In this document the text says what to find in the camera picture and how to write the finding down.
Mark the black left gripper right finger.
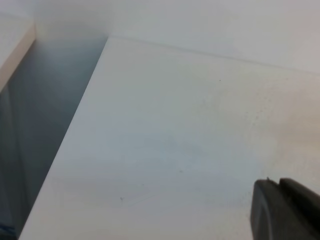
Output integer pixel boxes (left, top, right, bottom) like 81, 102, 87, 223
279, 178, 320, 240

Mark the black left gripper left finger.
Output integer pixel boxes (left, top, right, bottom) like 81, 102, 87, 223
250, 179, 314, 240

